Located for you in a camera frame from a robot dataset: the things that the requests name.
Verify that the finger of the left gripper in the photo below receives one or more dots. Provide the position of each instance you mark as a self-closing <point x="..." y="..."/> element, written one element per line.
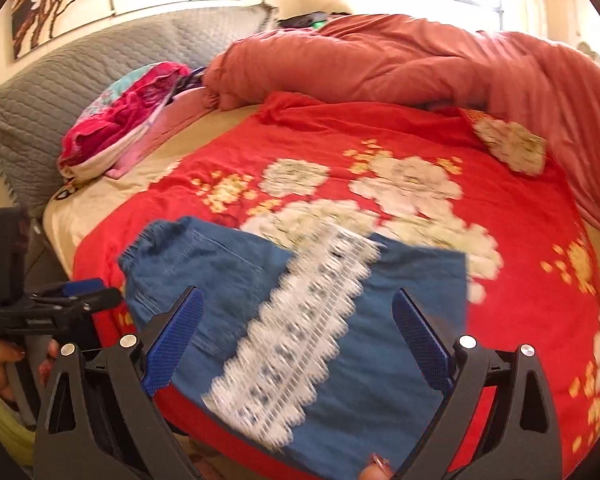
<point x="71" y="289"/>
<point x="56" y="311"/>

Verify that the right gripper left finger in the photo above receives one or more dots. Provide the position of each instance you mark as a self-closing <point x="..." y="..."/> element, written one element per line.
<point x="98" y="418"/>

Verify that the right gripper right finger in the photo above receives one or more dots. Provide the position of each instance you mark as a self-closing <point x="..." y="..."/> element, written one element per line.
<point x="497" y="418"/>

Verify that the blue denim pants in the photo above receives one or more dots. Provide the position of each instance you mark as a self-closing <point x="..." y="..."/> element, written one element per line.
<point x="296" y="350"/>

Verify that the right hand fingertips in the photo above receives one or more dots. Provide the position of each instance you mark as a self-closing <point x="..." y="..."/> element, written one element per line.
<point x="378" y="468"/>

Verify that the beige bed sheet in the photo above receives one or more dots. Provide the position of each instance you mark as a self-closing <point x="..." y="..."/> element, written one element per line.
<point x="75" y="211"/>

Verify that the grey quilted headboard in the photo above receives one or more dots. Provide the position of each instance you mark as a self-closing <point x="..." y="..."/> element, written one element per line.
<point x="40" y="103"/>

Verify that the red floral blanket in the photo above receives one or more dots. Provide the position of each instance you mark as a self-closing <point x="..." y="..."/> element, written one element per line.
<point x="294" y="156"/>

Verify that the salmon pink duvet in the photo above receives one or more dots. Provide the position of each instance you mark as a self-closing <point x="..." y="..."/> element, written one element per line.
<point x="548" y="87"/>

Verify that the blossom wall painting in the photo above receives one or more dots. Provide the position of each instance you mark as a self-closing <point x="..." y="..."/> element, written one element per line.
<point x="35" y="22"/>

